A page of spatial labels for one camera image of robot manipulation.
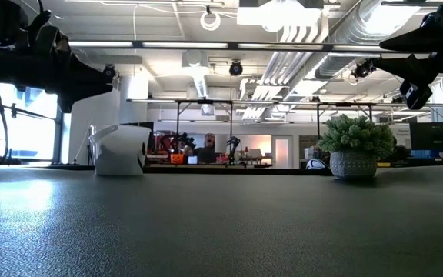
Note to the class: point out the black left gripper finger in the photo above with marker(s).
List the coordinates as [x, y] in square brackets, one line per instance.
[75, 94]
[87, 75]

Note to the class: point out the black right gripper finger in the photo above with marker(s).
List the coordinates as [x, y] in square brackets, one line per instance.
[417, 38]
[417, 71]

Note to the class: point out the black ceiling spot light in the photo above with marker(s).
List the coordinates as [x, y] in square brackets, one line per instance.
[108, 72]
[362, 71]
[236, 68]

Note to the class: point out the white plastic bucket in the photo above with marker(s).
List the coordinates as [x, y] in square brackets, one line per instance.
[117, 154]

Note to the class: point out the blue box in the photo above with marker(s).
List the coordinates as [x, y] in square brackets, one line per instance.
[425, 154]

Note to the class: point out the artificial succulent in pot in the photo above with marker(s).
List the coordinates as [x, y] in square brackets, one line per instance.
[354, 134]

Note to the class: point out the black and white ball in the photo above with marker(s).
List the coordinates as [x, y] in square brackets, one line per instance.
[315, 164]

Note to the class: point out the person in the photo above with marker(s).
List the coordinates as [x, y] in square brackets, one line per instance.
[208, 148]

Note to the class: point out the black overhead light beam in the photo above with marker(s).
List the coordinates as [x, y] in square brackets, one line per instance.
[237, 46]

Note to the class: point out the white door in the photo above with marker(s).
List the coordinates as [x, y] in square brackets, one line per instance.
[282, 152]

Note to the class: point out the black textured table mat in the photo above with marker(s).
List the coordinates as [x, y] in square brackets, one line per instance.
[244, 231]

